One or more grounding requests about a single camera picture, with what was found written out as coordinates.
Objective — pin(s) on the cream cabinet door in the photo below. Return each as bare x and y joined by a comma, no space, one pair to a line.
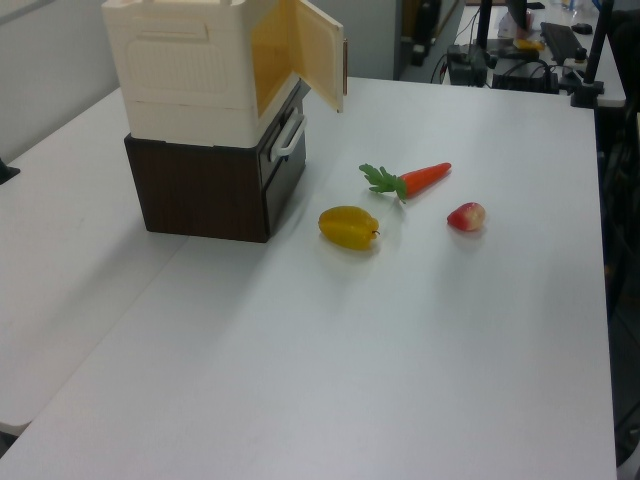
320,60

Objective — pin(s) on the dark brown wooden drawer cabinet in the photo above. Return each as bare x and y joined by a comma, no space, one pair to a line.
200,190

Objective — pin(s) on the cream plastic cabinet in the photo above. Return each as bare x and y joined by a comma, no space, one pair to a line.
180,75

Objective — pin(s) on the yellow toy starfruit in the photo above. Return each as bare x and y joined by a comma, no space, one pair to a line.
347,227

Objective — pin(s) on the orange toy carrot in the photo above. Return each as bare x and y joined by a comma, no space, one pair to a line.
422,177

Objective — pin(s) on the red toy wax apple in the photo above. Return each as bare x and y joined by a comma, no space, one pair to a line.
467,216

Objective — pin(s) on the black electronic box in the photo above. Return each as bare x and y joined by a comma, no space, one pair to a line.
466,62

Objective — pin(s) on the black flat device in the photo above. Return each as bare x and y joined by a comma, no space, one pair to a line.
525,79

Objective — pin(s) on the black thin stand pole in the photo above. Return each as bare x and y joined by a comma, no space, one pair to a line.
484,22

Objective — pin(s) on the black keyboard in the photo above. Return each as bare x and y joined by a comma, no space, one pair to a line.
562,40

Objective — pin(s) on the black pole with table clamp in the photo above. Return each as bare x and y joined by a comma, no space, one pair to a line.
595,55

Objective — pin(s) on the black camera mount foot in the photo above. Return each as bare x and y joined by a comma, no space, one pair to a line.
6,172

